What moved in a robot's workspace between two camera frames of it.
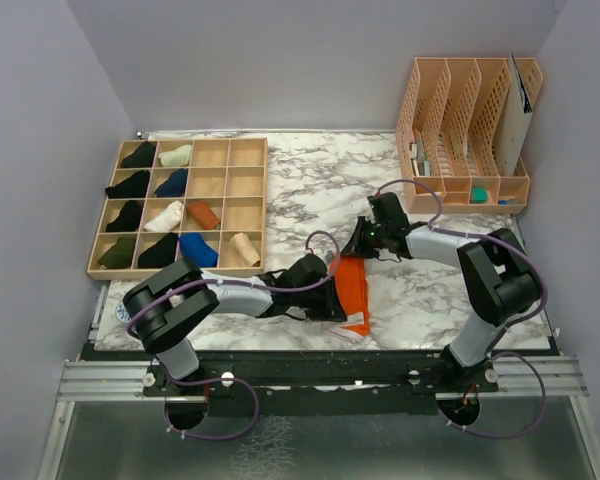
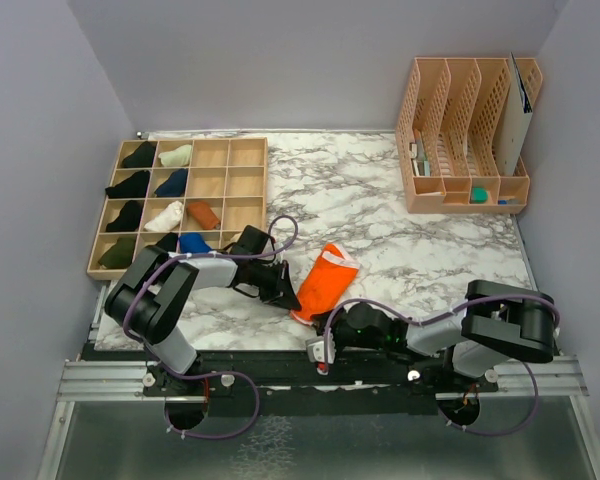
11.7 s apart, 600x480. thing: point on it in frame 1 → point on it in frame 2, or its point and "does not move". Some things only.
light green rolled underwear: x=180 y=156 does not move
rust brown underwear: x=204 y=214 does not move
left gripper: x=330 y=310 → x=281 y=293
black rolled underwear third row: x=128 y=219 does not move
